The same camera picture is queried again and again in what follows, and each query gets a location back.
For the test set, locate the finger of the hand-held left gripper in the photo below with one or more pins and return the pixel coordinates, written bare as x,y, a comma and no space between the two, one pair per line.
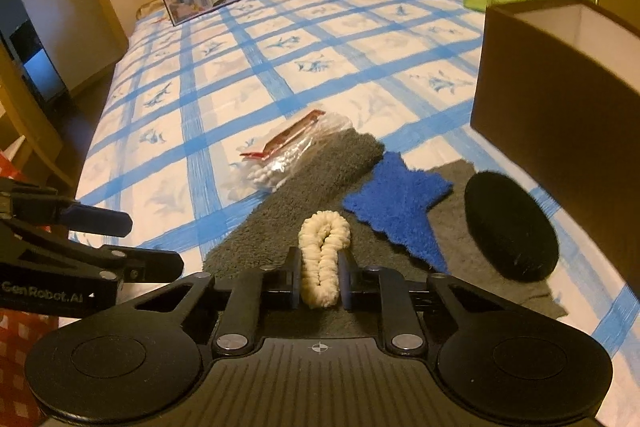
145,263
95,218

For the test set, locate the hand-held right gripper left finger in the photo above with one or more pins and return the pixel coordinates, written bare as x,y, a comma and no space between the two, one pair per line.
292,277

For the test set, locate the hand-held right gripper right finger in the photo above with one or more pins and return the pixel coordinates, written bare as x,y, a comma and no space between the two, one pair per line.
347,282

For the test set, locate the cream fluffy scrunchie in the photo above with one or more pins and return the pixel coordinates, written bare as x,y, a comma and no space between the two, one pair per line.
312,257

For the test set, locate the blue fuzzy cloth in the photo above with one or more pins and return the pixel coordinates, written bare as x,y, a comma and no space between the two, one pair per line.
400,202

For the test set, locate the gray fuzzy towel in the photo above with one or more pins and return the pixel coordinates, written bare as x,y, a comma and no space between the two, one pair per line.
325,182

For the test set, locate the cotton swab bag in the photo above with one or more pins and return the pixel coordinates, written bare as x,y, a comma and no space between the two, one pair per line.
280,162

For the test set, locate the gray thin cloth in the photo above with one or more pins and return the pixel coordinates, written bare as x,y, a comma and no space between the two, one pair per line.
450,219

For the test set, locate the black round pad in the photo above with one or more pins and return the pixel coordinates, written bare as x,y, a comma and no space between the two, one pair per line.
510,232

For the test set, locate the brown cardboard storage box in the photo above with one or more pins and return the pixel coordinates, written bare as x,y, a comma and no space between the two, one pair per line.
540,107

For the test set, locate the red checked bag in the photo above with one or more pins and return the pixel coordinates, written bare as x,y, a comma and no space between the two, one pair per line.
20,357

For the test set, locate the blue checked bed sheet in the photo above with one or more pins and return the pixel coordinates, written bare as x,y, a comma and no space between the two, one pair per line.
250,57

